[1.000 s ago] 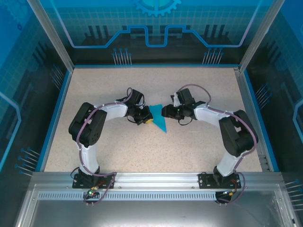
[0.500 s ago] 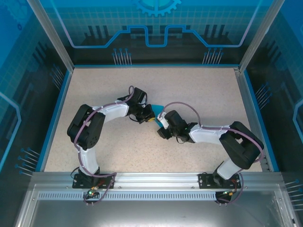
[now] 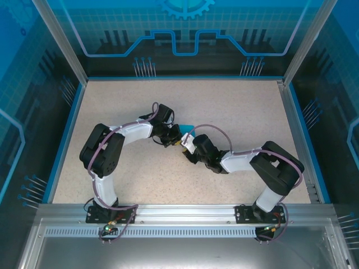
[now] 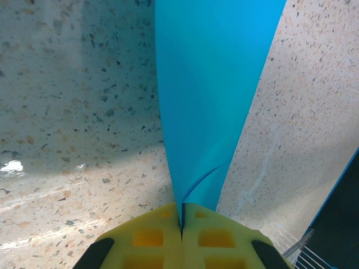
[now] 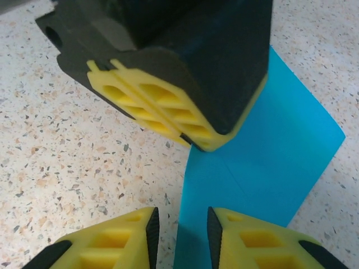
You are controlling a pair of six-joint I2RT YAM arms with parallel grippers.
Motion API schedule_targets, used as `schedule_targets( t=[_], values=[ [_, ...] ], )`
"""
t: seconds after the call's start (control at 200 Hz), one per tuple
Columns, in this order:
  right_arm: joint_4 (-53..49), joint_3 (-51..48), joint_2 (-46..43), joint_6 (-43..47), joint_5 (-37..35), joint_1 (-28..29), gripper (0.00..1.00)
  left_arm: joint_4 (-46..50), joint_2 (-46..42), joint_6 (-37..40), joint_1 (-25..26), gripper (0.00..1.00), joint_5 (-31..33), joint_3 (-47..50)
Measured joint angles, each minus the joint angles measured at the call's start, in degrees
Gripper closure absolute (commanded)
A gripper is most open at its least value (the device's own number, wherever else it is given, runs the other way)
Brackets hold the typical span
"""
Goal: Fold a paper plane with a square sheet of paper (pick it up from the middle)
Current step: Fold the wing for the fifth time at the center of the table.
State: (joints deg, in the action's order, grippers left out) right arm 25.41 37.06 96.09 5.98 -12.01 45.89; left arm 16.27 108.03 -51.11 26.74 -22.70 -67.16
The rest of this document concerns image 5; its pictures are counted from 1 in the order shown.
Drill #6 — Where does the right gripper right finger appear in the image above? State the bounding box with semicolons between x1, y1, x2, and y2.
206;206;348;269

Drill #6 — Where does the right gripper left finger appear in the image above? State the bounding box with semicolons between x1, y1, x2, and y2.
26;206;160;269

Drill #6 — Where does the blue cloth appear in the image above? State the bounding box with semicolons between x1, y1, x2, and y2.
173;44;345;269

